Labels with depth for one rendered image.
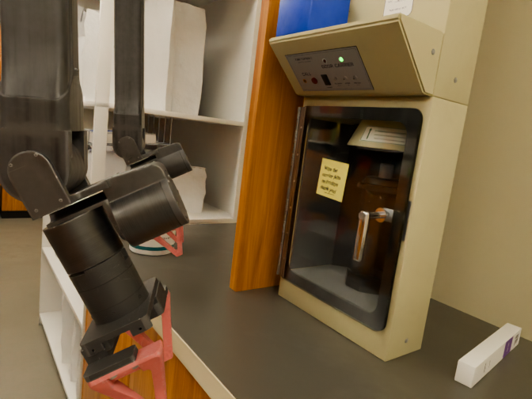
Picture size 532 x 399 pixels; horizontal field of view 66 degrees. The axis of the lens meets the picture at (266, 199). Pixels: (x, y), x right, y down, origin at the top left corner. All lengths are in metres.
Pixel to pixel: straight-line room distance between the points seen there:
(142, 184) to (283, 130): 0.62
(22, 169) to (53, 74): 0.08
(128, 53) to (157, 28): 0.92
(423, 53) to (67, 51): 0.51
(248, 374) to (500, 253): 0.70
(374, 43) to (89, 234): 0.51
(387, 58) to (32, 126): 0.52
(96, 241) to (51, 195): 0.06
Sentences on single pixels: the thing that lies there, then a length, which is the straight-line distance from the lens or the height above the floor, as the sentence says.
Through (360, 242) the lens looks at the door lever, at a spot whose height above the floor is 1.15.
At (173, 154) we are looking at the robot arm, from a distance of 0.89.
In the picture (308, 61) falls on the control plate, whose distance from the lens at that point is 0.83.
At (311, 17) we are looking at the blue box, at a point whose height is 1.54.
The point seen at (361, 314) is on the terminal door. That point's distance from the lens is 0.81.
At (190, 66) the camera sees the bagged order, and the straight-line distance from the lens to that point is 1.97.
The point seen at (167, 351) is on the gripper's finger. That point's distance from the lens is 0.53.
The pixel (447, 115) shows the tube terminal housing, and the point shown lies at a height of 1.38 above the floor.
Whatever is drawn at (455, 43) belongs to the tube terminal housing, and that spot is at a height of 1.50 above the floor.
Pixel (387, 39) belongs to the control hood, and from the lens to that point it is 0.69.
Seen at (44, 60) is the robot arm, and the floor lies 1.35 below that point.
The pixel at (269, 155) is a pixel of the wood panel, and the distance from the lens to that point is 0.96.
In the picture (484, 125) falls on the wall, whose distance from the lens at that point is 1.17.
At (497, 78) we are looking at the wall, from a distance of 1.18.
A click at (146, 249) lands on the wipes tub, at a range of 1.21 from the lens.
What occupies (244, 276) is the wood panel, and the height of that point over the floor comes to 0.98.
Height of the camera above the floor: 1.32
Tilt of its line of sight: 9 degrees down
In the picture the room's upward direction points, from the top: 7 degrees clockwise
